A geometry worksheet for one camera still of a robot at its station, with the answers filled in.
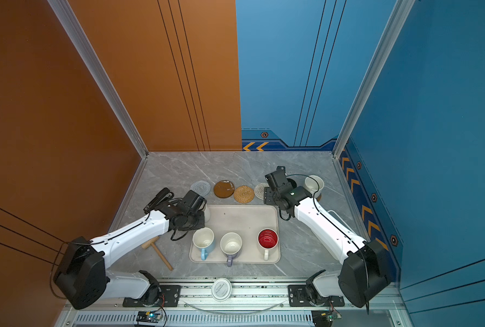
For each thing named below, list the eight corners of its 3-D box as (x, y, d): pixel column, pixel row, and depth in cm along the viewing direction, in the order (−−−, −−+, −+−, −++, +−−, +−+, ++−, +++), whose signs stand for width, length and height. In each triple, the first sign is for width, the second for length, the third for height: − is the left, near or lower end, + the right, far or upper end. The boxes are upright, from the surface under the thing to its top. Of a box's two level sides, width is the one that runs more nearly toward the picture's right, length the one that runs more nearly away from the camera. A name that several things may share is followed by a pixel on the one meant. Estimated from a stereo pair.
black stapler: (144, 212, 98) (139, 207, 94) (169, 192, 105) (166, 187, 101) (148, 216, 96) (144, 211, 92) (173, 196, 104) (170, 190, 100)
